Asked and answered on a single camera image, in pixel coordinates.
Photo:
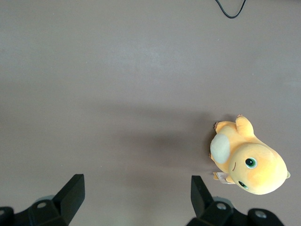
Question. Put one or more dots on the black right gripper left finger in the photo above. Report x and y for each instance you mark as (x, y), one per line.
(68, 202)

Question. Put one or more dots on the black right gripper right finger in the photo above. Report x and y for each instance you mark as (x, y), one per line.
(202, 207)

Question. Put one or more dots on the yellow orange plush toy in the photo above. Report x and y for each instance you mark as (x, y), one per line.
(258, 164)

